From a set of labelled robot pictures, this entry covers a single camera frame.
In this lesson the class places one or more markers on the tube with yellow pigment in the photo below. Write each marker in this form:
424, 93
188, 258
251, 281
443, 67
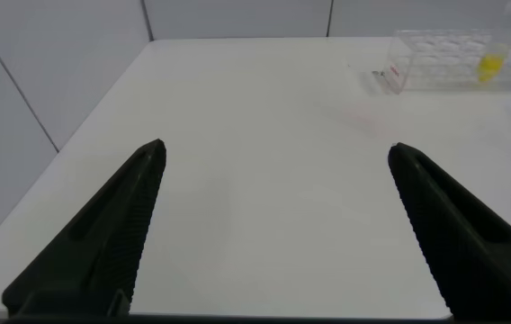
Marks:
489, 67

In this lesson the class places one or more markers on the clear acrylic test tube rack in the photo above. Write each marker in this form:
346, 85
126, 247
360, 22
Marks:
440, 63

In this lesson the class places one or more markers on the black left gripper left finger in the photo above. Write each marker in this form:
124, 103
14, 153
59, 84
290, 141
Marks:
98, 243

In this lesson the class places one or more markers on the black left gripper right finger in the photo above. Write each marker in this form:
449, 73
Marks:
471, 252

